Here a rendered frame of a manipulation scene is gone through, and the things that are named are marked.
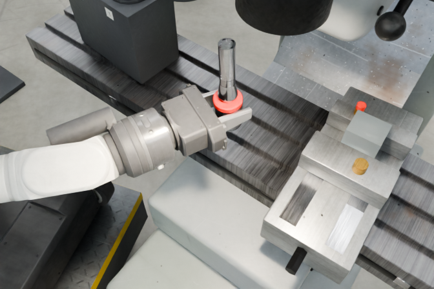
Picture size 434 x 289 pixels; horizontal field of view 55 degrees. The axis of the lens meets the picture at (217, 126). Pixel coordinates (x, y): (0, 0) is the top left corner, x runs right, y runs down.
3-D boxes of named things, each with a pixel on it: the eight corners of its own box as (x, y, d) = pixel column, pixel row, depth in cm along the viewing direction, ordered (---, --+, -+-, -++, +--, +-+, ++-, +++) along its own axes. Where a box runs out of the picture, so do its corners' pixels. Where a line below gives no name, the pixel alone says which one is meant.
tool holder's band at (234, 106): (223, 117, 64) (223, 113, 63) (207, 98, 67) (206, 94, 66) (248, 104, 66) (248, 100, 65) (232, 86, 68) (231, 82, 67)
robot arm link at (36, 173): (113, 186, 56) (3, 204, 52) (112, 183, 64) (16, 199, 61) (106, 137, 56) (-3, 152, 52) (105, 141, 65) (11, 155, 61)
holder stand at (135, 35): (141, 85, 94) (126, 11, 78) (81, 40, 103) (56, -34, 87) (179, 57, 99) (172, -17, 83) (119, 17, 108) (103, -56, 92)
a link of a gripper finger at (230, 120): (248, 117, 68) (215, 131, 66) (250, 104, 66) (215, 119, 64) (254, 124, 67) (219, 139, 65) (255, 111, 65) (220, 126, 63)
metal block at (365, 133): (369, 166, 71) (381, 146, 66) (337, 149, 73) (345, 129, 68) (381, 145, 74) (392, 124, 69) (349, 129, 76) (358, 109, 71)
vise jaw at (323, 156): (380, 210, 68) (388, 199, 64) (297, 166, 73) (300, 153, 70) (392, 183, 71) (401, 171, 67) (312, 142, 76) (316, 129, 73)
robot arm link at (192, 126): (228, 125, 59) (150, 159, 56) (227, 161, 67) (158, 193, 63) (189, 69, 66) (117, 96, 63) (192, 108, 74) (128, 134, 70)
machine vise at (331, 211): (339, 286, 67) (358, 262, 58) (258, 236, 72) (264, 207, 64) (411, 139, 85) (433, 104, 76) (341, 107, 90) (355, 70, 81)
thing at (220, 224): (281, 321, 83) (290, 305, 73) (150, 222, 95) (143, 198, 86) (384, 151, 107) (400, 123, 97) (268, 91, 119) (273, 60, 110)
